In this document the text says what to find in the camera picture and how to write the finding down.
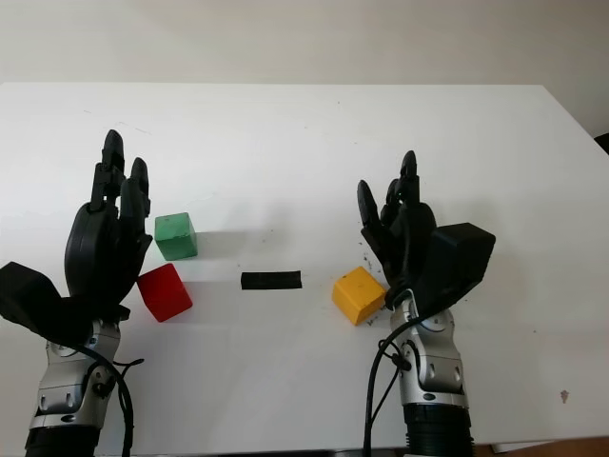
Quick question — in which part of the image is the black tape strip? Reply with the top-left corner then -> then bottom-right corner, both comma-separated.
240,269 -> 304,290

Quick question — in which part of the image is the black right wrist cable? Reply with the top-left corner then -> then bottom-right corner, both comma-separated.
363,288 -> 416,457

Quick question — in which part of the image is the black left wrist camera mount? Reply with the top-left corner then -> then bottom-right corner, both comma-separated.
0,260 -> 132,345

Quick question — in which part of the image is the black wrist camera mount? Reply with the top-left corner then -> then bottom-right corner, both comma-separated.
0,260 -> 132,345
412,222 -> 497,319

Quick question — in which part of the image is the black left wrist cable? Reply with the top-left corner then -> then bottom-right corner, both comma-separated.
70,341 -> 145,457

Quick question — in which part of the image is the red wooden block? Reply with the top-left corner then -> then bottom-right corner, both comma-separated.
136,263 -> 194,324

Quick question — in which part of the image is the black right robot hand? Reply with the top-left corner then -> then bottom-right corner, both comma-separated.
356,150 -> 439,307

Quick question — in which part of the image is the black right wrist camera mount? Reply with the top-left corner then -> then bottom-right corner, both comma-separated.
412,222 -> 497,319

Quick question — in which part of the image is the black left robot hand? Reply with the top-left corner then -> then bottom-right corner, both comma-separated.
64,129 -> 154,311

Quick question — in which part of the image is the green wooden block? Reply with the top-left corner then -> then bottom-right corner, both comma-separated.
154,211 -> 198,262

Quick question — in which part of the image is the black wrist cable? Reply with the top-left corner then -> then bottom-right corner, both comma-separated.
70,341 -> 145,457
363,288 -> 416,457

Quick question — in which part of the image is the yellow wooden block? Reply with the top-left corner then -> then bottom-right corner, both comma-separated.
331,266 -> 387,328

